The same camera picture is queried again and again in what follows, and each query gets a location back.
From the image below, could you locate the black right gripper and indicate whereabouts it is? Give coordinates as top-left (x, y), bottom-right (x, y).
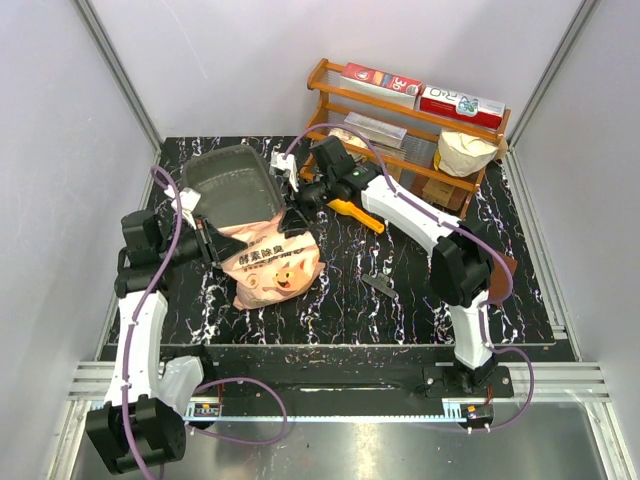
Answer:
top-left (278, 173), bottom-right (337, 234)

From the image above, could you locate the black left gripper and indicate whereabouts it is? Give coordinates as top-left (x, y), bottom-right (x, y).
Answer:
top-left (157, 213), bottom-right (248, 267)

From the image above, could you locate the yellow plastic scoop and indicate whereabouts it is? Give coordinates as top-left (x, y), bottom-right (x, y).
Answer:
top-left (327, 198), bottom-right (385, 234)

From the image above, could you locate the pink cat litter bag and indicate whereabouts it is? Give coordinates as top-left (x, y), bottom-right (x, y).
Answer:
top-left (221, 212), bottom-right (325, 310)

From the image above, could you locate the black bag clip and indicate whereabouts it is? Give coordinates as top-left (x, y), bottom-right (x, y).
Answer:
top-left (361, 273), bottom-right (397, 298)

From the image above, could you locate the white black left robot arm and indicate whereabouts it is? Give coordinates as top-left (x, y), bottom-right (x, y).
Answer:
top-left (86, 210), bottom-right (248, 475)

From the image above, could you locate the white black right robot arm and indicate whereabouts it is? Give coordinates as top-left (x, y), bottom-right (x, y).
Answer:
top-left (270, 136), bottom-right (497, 396)

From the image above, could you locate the grey plastic litter box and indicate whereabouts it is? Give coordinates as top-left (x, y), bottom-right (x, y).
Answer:
top-left (181, 145), bottom-right (284, 229)

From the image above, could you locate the silver grey flat box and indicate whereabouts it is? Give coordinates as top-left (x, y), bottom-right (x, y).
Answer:
top-left (344, 112), bottom-right (407, 149)

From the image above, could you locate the red white toothpaste box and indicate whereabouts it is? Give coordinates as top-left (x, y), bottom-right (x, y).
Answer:
top-left (339, 63), bottom-right (422, 109)

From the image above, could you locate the red white blue box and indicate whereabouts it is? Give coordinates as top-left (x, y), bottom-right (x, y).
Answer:
top-left (418, 85), bottom-right (506, 130)

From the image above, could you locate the white crumpled bag left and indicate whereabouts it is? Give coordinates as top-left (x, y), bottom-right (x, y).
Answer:
top-left (329, 128), bottom-right (367, 162)

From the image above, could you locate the orange wooden shelf rack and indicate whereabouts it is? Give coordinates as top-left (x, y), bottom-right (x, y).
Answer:
top-left (307, 58), bottom-right (510, 218)

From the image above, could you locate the white paper bag right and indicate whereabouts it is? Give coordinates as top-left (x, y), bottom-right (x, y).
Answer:
top-left (434, 129), bottom-right (499, 178)

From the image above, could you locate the brown scouring pad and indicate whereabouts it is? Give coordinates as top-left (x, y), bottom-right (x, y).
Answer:
top-left (488, 253), bottom-right (518, 306)

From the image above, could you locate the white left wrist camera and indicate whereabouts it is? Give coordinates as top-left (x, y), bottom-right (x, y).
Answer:
top-left (164, 187), bottom-right (201, 229)

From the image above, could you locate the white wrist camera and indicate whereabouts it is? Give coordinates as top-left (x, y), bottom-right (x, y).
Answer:
top-left (269, 153), bottom-right (299, 193)
top-left (164, 187), bottom-right (201, 229)

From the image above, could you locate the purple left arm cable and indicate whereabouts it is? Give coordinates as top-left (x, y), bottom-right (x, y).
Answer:
top-left (119, 165), bottom-right (289, 480)

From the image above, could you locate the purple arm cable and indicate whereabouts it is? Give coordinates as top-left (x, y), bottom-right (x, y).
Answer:
top-left (284, 122), bottom-right (537, 434)
top-left (119, 165), bottom-right (289, 480)

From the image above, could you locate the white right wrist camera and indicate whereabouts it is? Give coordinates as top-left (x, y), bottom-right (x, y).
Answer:
top-left (269, 153), bottom-right (299, 193)

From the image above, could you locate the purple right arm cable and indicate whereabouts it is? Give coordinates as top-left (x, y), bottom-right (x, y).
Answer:
top-left (284, 122), bottom-right (537, 434)

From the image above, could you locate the aluminium rail frame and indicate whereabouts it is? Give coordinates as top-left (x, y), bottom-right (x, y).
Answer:
top-left (49, 319), bottom-right (640, 480)

